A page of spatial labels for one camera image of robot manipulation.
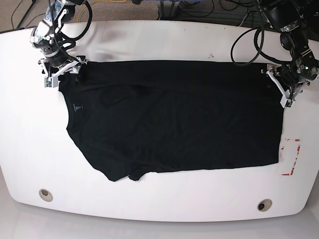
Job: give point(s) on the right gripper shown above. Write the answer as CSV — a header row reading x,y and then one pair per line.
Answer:
x,y
58,61

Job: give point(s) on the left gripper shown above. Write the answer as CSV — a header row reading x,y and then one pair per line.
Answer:
x,y
293,79

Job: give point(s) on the black t-shirt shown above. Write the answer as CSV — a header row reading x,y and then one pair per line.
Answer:
x,y
134,117

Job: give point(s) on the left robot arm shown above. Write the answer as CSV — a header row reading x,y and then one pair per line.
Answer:
x,y
291,18

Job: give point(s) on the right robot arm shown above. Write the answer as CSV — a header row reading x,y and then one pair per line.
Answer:
x,y
54,44

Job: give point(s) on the red tape marking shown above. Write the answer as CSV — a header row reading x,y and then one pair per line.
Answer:
x,y
288,155

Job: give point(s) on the right table grommet hole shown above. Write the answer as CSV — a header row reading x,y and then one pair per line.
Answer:
x,y
264,205

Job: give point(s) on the table grommet hole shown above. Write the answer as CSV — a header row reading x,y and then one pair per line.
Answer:
x,y
264,205
45,195

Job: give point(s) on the left table grommet hole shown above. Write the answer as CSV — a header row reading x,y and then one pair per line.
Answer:
x,y
45,195

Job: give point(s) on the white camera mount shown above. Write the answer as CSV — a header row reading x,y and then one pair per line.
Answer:
x,y
51,80
287,87

